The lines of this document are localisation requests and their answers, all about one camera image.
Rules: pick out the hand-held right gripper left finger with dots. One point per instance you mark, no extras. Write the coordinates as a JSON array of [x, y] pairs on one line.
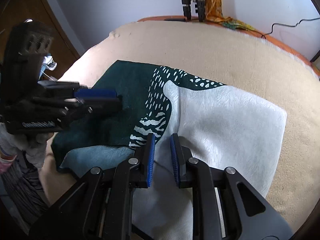
[[150, 160]]

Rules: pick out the beige blanket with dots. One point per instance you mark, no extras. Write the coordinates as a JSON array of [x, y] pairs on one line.
[[200, 55]]

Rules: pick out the white green printed t-shirt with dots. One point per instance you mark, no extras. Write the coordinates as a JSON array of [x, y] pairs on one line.
[[225, 130]]

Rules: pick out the silver tripod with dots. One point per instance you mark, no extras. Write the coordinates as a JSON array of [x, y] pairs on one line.
[[186, 2]]

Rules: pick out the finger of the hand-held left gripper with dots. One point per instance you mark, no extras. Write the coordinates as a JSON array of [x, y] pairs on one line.
[[105, 105], [95, 93]]

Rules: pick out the grey striped clothing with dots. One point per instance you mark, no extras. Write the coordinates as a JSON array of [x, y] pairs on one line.
[[20, 192]]

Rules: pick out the person's left hand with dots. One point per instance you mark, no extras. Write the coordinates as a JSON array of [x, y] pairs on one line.
[[37, 150]]

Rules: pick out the small black tripod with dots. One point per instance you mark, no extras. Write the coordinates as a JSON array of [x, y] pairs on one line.
[[315, 57]]

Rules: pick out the orange scarf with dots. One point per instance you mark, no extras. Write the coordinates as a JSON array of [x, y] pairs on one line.
[[212, 0]]

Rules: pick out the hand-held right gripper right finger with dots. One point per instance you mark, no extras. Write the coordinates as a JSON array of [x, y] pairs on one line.
[[175, 160]]

